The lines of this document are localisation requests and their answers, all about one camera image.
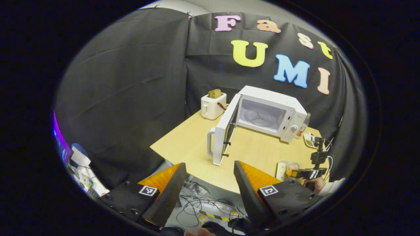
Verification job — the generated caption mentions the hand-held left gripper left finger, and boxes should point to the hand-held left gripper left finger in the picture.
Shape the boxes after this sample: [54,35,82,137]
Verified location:
[98,162,188,228]

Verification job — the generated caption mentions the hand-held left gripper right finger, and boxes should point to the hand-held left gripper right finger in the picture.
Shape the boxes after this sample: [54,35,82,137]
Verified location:
[233,160,324,230]

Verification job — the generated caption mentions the white microwave oven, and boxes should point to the white microwave oven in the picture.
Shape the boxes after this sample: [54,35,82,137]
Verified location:
[207,86,307,166]

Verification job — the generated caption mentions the white divided plate with grains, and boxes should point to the white divided plate with grains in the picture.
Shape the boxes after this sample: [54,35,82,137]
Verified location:
[304,132,320,148]

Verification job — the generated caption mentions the clear plastic bag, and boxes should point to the clear plastic bag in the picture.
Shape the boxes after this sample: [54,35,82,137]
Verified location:
[180,182,210,198]

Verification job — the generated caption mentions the white power strip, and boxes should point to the white power strip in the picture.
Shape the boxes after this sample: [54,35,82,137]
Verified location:
[195,202,244,214]

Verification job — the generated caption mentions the small clear bottle red label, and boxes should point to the small clear bottle red label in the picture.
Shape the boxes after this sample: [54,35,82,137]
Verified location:
[296,113,311,140]

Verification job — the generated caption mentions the yellow black hazard tape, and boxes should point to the yellow black hazard tape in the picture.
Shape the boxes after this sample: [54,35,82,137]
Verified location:
[199,210,232,222]

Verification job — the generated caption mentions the glass turntable plate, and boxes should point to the glass turntable plate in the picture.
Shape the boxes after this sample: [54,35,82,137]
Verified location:
[244,109,279,127]

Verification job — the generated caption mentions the white paper pile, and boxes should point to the white paper pile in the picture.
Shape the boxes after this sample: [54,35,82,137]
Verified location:
[67,143,110,197]

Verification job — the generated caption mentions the white toaster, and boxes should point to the white toaster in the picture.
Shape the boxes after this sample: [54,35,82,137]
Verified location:
[201,93,227,120]

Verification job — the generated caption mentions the black backdrop cloth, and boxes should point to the black backdrop cloth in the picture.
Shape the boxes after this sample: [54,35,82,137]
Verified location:
[54,7,366,190]

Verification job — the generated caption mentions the tangle of black cables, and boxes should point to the tangle of black cables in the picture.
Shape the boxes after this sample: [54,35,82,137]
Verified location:
[176,193,250,228]

